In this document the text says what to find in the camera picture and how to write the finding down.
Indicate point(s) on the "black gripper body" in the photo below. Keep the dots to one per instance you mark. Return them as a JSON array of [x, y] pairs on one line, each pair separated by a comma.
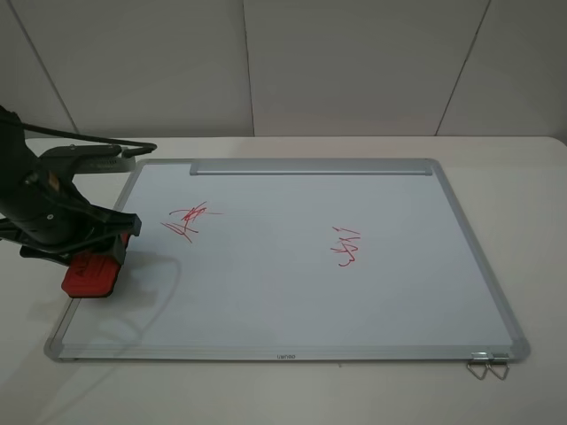
[[43, 209]]

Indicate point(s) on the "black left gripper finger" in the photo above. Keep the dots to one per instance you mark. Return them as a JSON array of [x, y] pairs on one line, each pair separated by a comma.
[[61, 257]]

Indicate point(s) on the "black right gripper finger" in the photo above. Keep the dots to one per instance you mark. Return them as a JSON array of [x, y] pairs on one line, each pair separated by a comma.
[[118, 251]]

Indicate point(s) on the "red whiteboard eraser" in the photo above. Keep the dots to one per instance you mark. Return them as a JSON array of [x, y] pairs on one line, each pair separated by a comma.
[[91, 275]]

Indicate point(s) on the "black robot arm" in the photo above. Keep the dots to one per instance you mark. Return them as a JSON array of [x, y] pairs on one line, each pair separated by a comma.
[[13, 140]]

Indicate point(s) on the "white aluminium-framed whiteboard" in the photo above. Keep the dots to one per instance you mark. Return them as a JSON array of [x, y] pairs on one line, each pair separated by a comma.
[[293, 268]]

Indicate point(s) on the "grey marker tray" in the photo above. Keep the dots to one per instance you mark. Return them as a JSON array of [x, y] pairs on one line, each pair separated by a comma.
[[312, 166]]

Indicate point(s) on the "left metal hanging clip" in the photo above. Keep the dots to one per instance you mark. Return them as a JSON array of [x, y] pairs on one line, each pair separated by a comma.
[[478, 365]]

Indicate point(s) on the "metal hanging clip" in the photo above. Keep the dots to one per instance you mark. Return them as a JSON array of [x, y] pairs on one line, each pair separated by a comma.
[[499, 366], [478, 365]]

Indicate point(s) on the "right metal hanging clip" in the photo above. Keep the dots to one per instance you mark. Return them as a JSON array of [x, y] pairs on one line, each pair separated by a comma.
[[499, 366]]

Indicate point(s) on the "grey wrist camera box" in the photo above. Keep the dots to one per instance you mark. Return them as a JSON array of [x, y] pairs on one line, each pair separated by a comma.
[[88, 159]]

